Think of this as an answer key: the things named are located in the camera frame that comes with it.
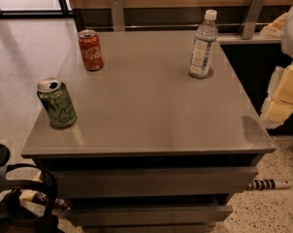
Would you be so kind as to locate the black white striped stick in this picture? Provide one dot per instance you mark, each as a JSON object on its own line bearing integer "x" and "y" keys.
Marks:
{"x": 269, "y": 184}

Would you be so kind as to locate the red cola can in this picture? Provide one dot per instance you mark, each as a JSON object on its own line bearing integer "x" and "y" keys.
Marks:
{"x": 90, "y": 50}

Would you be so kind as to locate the grey drawer cabinet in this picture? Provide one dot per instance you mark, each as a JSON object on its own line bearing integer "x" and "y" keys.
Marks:
{"x": 143, "y": 110}

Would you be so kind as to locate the black bag with straps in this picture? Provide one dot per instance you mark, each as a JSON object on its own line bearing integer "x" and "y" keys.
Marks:
{"x": 13, "y": 217}

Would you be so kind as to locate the metal bracket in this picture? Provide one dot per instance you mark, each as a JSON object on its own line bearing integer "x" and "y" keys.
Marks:
{"x": 252, "y": 14}
{"x": 117, "y": 15}

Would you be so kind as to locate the clear plastic water bottle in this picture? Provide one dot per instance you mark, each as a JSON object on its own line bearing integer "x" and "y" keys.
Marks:
{"x": 204, "y": 43}

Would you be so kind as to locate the lower grey drawer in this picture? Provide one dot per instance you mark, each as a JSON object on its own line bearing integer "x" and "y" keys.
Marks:
{"x": 149, "y": 215}

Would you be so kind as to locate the grey drawer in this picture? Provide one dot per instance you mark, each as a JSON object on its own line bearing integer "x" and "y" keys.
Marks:
{"x": 153, "y": 182}
{"x": 149, "y": 215}

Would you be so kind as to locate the upper grey drawer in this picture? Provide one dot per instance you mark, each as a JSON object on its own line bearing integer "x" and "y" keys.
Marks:
{"x": 153, "y": 182}

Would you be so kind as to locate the small object under cabinet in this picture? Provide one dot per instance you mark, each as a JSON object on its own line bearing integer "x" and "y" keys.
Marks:
{"x": 41, "y": 199}

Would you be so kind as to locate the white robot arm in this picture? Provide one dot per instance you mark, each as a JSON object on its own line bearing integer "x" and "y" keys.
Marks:
{"x": 286, "y": 38}

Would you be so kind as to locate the right metal bracket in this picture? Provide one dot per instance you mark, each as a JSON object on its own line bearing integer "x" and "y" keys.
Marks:
{"x": 252, "y": 14}

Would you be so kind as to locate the left metal bracket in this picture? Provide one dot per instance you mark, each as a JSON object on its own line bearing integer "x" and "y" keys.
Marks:
{"x": 117, "y": 15}

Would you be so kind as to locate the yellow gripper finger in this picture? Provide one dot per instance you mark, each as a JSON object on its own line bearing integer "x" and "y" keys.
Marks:
{"x": 278, "y": 105}
{"x": 274, "y": 29}

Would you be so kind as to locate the green soda can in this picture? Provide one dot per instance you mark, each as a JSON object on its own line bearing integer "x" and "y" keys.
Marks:
{"x": 57, "y": 102}

